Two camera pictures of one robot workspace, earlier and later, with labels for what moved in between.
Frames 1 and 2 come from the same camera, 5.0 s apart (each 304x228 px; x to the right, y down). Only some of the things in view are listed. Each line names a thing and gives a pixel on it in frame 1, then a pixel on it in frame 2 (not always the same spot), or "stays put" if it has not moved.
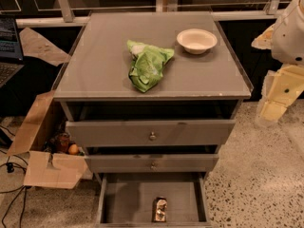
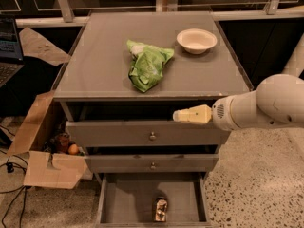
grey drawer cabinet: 152,96 stays put
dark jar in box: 63,142 stays put
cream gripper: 289,39 -> 222,114
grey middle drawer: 150,162 stays put
